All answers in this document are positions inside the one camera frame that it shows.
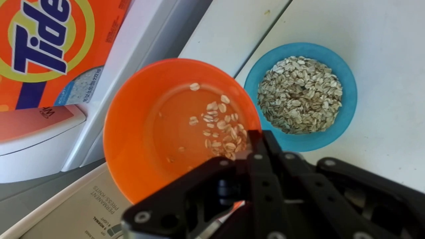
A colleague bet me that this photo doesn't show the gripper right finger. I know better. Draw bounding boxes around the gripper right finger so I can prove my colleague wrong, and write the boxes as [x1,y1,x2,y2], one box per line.
[264,130,425,239]

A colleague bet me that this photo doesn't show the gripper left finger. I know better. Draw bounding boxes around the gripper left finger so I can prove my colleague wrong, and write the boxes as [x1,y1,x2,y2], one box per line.
[121,130,289,239]

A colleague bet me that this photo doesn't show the scattered rolled oats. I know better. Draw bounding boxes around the scattered rolled oats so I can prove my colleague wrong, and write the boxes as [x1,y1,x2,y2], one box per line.
[158,82,249,163]

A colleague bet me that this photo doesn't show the orange plastic bowl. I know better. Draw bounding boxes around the orange plastic bowl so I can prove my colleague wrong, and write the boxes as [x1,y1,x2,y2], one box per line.
[103,58,262,213]

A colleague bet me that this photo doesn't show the blue plastic bowl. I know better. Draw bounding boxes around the blue plastic bowl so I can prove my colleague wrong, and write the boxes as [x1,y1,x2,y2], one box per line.
[244,42,358,152]

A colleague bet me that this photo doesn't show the heap of rolled oats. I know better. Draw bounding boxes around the heap of rolled oats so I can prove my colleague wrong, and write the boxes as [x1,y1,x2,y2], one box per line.
[257,56,343,135]

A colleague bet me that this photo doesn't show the white container with red label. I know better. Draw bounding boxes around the white container with red label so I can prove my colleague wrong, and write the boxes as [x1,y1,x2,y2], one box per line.
[0,105,87,184]

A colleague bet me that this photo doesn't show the orange detergent box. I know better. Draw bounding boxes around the orange detergent box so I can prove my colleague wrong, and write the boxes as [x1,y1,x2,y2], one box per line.
[0,0,133,112]

